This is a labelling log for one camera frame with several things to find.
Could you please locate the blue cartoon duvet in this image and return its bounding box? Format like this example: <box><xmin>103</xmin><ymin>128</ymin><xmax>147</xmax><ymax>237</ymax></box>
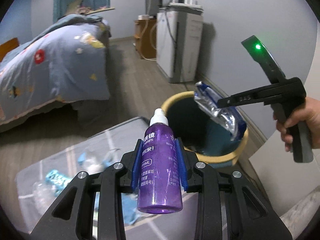
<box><xmin>1</xmin><ymin>14</ymin><xmax>111</xmax><ymax>126</ymax></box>

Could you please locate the white router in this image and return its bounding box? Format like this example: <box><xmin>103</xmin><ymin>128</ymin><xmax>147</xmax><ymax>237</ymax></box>
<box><xmin>168</xmin><ymin>0</ymin><xmax>203</xmax><ymax>11</ymax></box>

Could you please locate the clear crumpled plastic wrap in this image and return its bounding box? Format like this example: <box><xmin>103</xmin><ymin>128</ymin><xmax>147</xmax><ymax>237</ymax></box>
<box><xmin>33</xmin><ymin>181</ymin><xmax>56</xmax><ymax>209</ymax></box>

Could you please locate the blue foil snack bag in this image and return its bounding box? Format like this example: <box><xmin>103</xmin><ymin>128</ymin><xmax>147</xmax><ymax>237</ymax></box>
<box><xmin>194</xmin><ymin>81</ymin><xmax>247</xmax><ymax>141</ymax></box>

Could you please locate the person right hand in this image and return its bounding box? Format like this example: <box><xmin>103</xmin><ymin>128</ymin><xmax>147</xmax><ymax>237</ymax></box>
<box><xmin>273</xmin><ymin>96</ymin><xmax>320</xmax><ymax>153</ymax></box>

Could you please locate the grey plaid cushion stool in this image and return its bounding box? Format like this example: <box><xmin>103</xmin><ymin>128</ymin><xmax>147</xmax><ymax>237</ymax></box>
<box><xmin>16</xmin><ymin>117</ymin><xmax>197</xmax><ymax>239</ymax></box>

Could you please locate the wooden side cabinet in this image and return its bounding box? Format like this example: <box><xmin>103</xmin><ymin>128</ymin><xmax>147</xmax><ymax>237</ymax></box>
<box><xmin>134</xmin><ymin>19</ymin><xmax>157</xmax><ymax>60</ymax></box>

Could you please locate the purple spray bottle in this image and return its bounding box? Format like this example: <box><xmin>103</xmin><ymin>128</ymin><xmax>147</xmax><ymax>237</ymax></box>
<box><xmin>137</xmin><ymin>108</ymin><xmax>183</xmax><ymax>214</ymax></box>

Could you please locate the wooden bed headboard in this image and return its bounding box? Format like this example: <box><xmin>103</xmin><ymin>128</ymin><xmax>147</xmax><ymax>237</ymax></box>
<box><xmin>0</xmin><ymin>37</ymin><xmax>20</xmax><ymax>62</ymax></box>

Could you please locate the white air purifier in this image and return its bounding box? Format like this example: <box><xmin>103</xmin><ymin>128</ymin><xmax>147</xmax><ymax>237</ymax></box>
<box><xmin>156</xmin><ymin>6</ymin><xmax>203</xmax><ymax>83</ymax></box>

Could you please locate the yellow rim teal trash bin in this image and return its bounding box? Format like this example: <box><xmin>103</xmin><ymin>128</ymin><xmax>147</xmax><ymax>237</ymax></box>
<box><xmin>161</xmin><ymin>91</ymin><xmax>249</xmax><ymax>168</ymax></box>

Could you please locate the teal pill blister pack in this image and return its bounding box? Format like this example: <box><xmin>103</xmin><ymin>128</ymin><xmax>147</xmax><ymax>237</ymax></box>
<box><xmin>45</xmin><ymin>170</ymin><xmax>72</xmax><ymax>194</ymax></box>

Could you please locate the blue face mask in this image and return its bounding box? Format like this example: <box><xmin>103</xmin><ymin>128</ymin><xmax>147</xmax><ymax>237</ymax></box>
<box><xmin>78</xmin><ymin>147</ymin><xmax>120</xmax><ymax>175</ymax></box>

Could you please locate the blue disposable glove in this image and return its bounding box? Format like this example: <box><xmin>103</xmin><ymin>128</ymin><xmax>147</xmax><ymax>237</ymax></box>
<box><xmin>121</xmin><ymin>193</ymin><xmax>139</xmax><ymax>225</ymax></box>

